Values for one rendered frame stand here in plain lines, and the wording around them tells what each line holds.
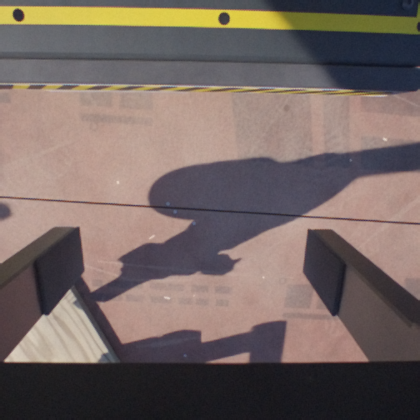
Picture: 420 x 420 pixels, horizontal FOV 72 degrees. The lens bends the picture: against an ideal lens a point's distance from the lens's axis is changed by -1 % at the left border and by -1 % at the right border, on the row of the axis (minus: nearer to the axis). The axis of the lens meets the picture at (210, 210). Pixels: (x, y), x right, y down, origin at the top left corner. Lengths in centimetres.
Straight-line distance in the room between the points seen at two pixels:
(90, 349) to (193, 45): 69
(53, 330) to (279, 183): 60
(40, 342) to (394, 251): 82
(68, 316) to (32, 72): 57
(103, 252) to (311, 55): 54
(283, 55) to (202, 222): 41
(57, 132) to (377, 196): 65
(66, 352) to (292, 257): 56
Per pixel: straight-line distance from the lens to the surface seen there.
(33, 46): 30
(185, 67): 26
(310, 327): 78
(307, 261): 17
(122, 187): 62
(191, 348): 78
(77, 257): 17
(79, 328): 77
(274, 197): 62
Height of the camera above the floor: 58
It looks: 74 degrees down
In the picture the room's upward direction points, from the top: 176 degrees clockwise
